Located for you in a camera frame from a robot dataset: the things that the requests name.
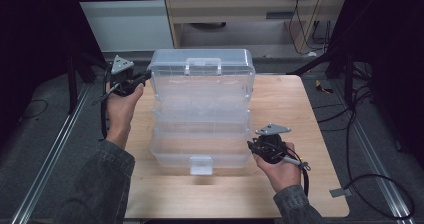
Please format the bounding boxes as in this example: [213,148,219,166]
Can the black hanging desk cables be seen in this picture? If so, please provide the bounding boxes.
[287,0,332,56]

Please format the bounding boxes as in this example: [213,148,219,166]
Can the light wooden desk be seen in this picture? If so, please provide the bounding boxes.
[161,0,352,56]

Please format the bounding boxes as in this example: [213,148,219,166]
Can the white cabinet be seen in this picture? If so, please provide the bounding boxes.
[71,0,175,52]

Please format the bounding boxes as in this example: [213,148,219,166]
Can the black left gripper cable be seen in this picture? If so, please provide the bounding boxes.
[92,65,118,142]

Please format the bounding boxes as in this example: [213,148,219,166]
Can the yellow and black tool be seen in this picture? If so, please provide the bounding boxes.
[315,79,335,95]

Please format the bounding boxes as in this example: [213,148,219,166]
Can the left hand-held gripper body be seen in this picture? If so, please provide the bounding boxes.
[105,54,141,98]

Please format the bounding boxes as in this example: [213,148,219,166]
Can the thin black floor cable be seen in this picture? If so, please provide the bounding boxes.
[20,98,50,120]

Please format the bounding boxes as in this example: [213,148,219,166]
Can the metal floor rail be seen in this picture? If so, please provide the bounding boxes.
[9,83,92,224]
[333,79,418,224]

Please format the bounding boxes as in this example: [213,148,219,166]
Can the black floor cable loop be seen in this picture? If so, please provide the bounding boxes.
[342,82,416,220]

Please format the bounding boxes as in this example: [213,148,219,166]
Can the black metal stand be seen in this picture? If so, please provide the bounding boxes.
[288,42,356,109]
[65,45,112,116]

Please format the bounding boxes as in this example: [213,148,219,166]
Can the black curtain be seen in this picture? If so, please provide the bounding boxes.
[0,0,108,147]
[328,0,424,170]

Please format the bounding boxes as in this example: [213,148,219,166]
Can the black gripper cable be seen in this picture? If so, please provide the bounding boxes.
[92,65,118,142]
[281,154,312,198]

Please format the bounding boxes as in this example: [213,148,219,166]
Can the person's left hand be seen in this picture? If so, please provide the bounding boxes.
[105,82,145,150]

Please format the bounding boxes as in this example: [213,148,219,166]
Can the clear plastic storage box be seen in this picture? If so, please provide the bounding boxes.
[147,48,257,176]

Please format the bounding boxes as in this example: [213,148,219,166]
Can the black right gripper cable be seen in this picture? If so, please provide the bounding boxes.
[281,154,312,198]

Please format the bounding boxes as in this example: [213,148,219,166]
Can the person's right hand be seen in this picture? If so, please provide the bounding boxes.
[254,141,303,195]

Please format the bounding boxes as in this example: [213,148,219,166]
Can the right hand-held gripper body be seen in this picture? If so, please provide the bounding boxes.
[254,123,293,165]

